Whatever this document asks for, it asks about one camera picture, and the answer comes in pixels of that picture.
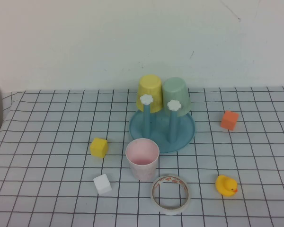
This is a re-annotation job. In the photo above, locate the pink plastic cup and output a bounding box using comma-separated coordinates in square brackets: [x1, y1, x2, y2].
[125, 139, 160, 182]

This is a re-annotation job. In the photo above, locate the yellow plastic cup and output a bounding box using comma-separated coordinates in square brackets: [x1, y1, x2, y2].
[135, 74, 163, 113]

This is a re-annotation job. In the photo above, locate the green plastic cup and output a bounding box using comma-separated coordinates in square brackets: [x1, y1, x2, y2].
[161, 77, 192, 117]

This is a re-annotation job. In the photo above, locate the blue cup stand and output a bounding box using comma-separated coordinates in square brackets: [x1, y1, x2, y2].
[129, 94, 196, 154]

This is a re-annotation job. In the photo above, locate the yellow cube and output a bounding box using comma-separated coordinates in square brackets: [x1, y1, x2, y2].
[89, 138, 109, 158]

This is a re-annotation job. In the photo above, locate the white cube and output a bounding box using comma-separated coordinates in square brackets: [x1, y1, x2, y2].
[93, 174, 112, 196]

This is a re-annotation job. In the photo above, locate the orange cube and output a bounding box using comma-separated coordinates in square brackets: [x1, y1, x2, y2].
[221, 110, 240, 131]

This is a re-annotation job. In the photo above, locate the white tape roll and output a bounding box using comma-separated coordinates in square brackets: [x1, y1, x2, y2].
[151, 174, 192, 215]

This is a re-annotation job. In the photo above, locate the yellow rubber duck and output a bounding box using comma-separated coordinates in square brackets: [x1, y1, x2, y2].
[215, 175, 239, 197]

